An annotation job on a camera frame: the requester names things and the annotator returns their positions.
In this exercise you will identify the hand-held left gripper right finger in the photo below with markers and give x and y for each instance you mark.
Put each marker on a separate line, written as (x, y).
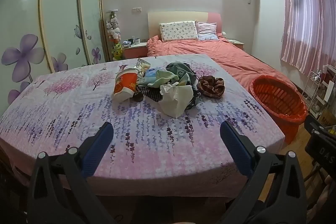
(236, 145)

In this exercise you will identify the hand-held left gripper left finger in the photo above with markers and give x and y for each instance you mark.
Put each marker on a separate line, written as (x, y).
(97, 150)

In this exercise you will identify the red plastic basket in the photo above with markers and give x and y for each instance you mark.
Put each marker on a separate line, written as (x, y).
(275, 98)

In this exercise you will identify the black white checkered mat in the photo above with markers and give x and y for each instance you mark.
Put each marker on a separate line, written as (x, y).
(153, 94)

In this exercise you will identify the grey-green cloth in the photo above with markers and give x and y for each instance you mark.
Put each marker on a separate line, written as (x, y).
(176, 67)

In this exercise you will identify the brown printed paper bag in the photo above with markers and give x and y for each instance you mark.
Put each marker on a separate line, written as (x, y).
(328, 116)

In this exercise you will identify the floral printed tablecloth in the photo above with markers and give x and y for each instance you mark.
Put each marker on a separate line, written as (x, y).
(78, 113)

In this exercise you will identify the brown plaid scrunchie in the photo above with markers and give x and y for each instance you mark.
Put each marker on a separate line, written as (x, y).
(211, 86)

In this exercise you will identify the red paper noodle cup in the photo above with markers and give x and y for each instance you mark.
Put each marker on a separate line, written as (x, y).
(126, 84)

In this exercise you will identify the white crumpled paper bag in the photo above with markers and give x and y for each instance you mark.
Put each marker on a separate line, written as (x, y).
(176, 100)

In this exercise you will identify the bed with salmon duvet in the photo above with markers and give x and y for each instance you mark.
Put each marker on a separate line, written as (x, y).
(231, 56)

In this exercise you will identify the blue tissue pack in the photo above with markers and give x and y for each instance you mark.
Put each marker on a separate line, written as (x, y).
(151, 73)

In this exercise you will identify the opened snack bag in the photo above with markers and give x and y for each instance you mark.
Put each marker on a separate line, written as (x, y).
(143, 66)

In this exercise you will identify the mint green cloth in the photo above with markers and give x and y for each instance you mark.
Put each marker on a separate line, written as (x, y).
(161, 78)

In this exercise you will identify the yellow-green plush toy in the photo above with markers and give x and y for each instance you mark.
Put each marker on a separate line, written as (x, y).
(117, 52)

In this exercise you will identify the pink nightstand with mug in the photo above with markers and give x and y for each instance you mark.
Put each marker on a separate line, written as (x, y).
(135, 50)

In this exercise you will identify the small white plush toy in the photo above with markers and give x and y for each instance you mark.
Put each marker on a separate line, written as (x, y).
(223, 35)

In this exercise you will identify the white mug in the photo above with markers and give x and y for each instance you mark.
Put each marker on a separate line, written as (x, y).
(136, 41)

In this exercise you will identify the pink striped pillow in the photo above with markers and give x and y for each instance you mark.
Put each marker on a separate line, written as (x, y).
(207, 31)

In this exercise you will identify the column of plush toys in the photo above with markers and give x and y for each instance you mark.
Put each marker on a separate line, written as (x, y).
(114, 27)

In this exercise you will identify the white floral pillow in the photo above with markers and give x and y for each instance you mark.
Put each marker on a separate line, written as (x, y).
(178, 31)

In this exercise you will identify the pink satin curtain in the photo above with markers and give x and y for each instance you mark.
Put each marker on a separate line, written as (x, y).
(307, 16)

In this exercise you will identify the flower-printed sliding wardrobe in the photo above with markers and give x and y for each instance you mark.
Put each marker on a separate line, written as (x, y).
(60, 16)

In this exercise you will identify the cream and pink headboard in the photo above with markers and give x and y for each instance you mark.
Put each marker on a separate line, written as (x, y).
(178, 16)

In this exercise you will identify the white wall socket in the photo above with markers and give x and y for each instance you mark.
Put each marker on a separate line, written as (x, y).
(137, 9)

